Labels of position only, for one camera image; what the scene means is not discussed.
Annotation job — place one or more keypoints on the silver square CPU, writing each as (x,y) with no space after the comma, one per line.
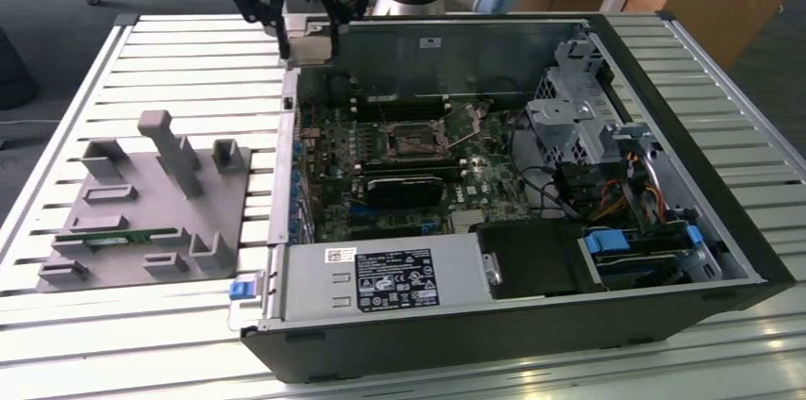
(311,50)

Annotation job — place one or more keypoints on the green motherboard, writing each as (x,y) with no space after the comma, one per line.
(491,183)

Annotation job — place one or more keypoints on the green RAM stick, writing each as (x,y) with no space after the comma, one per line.
(118,236)

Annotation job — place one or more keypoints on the silver metal drive cage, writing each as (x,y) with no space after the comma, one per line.
(565,126)

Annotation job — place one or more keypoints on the silver power supply unit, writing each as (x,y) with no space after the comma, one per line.
(308,277)

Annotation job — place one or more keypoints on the CPU socket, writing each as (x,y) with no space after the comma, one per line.
(412,140)

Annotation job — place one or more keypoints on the black RAM slot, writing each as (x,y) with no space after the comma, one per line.
(415,165)
(403,104)
(403,114)

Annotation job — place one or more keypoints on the black graphics card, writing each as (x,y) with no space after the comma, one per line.
(403,192)

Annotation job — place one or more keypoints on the blue disk carrier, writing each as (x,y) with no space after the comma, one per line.
(607,239)

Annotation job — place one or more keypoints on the small blue latch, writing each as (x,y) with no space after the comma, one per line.
(694,236)

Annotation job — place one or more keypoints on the small silver heatsink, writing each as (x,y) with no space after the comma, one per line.
(471,221)

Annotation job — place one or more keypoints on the thin metal locking lever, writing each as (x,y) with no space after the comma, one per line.
(380,110)

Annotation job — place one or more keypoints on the black open PC case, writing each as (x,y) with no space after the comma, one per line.
(503,338)

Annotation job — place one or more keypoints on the blue case release clip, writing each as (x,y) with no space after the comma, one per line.
(245,288)

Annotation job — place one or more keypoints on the grey plastic parts rack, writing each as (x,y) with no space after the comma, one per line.
(150,216)

